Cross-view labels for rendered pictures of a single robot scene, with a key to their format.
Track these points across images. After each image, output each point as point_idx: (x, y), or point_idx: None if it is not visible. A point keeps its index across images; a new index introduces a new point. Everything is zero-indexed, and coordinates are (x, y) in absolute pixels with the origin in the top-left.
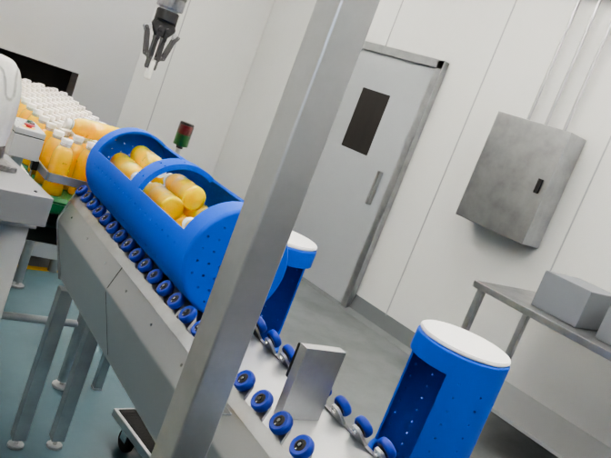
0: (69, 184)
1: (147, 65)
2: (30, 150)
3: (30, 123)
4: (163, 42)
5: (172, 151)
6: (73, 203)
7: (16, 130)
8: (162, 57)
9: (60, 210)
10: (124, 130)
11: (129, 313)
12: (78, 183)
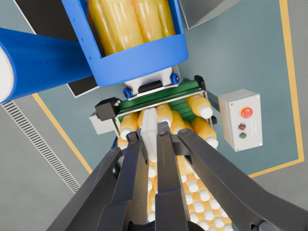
0: (184, 94)
1: (161, 124)
2: (230, 95)
3: (244, 125)
4: (124, 199)
5: (87, 25)
6: (177, 72)
7: (256, 93)
8: (119, 155)
9: (182, 83)
10: (162, 51)
11: None
12: (178, 96)
